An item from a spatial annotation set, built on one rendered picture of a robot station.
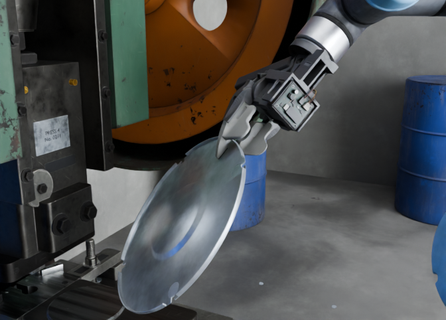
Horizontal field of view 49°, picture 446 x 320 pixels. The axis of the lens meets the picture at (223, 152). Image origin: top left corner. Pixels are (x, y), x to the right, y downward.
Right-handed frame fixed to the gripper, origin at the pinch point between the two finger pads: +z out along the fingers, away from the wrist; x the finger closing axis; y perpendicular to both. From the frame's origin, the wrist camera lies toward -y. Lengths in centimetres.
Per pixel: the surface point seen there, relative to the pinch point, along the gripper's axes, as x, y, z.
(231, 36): -1.4, -24.9, -21.7
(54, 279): 1.8, -21.5, 35.0
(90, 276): 9.3, -26.4, 32.4
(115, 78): -15.6, -15.7, 1.0
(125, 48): -17.1, -17.7, -4.0
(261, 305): 124, -105, 23
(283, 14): -1.1, -13.4, -27.8
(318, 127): 193, -251, -104
